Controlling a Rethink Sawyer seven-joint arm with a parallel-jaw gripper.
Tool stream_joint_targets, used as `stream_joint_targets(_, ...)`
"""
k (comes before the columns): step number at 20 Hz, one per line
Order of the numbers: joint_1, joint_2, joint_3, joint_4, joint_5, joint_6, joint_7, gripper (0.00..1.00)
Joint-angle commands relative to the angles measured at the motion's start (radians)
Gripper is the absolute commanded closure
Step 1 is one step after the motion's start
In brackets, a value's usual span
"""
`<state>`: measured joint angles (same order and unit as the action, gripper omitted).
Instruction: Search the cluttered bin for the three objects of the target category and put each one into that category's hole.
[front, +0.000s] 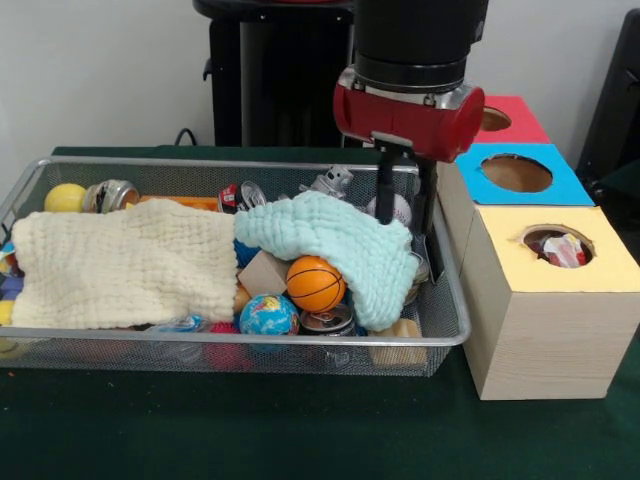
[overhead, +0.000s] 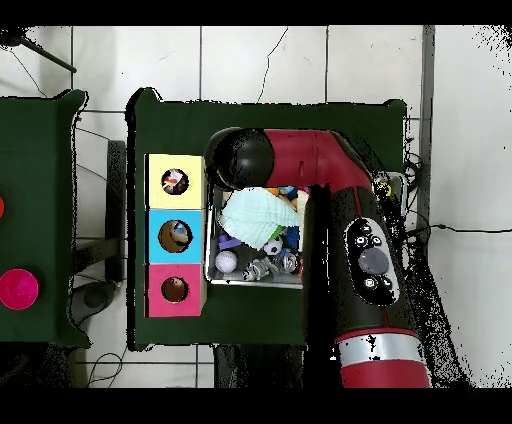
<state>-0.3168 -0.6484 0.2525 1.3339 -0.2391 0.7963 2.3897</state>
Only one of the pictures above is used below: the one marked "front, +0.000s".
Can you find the yellow ball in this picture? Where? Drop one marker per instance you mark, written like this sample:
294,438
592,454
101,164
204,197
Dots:
65,198

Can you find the mint waffle cloth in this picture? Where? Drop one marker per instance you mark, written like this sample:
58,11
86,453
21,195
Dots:
350,250

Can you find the grey toy robot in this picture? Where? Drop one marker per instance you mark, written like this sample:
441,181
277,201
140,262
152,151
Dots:
330,182

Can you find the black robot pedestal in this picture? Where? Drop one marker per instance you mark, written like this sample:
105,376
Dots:
280,80

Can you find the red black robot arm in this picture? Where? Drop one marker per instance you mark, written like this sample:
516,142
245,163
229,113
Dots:
420,40

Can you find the multicoloured patterned cloth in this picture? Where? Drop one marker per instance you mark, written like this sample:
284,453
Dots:
565,250

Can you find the wooden box with three holes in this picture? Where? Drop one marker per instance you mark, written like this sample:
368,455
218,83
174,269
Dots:
540,330

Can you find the plain wooden block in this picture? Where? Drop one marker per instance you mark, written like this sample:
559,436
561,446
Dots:
262,275

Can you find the flattened silver can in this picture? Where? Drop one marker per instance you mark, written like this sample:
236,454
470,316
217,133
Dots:
328,322

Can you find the white baseball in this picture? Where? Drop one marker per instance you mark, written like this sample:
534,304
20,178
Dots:
402,210

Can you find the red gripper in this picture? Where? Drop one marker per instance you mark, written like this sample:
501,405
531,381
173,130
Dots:
420,122

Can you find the blue globe ball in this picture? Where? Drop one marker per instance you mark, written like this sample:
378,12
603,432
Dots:
268,316

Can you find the crushed silver drink can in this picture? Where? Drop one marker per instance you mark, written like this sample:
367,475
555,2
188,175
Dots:
112,196

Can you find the shallow clear mesh bin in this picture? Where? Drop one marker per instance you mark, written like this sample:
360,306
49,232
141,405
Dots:
200,355

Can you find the orange toy basketball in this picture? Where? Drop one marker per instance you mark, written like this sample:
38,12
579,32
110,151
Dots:
316,285

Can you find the cream waffle cloth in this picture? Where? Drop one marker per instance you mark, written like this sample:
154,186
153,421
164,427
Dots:
110,265

